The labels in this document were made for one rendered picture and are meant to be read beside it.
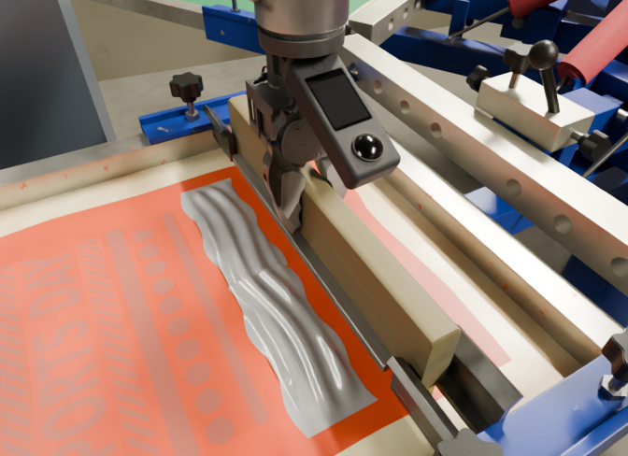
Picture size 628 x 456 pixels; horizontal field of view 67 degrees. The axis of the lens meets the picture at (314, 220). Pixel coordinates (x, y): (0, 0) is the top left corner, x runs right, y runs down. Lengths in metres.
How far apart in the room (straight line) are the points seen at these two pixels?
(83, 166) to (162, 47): 2.58
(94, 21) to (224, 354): 2.82
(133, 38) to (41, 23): 2.38
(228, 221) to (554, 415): 0.39
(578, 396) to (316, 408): 0.21
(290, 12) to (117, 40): 2.85
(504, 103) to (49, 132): 0.70
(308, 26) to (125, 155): 0.38
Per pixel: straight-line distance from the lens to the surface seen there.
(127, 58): 3.25
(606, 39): 0.81
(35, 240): 0.65
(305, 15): 0.37
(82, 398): 0.49
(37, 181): 0.69
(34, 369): 0.53
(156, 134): 0.69
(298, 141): 0.42
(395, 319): 0.39
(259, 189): 0.57
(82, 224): 0.64
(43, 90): 0.87
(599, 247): 0.54
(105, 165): 0.69
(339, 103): 0.39
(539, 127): 0.61
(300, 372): 0.45
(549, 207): 0.56
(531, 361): 0.50
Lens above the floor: 1.35
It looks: 43 degrees down
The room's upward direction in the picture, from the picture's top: straight up
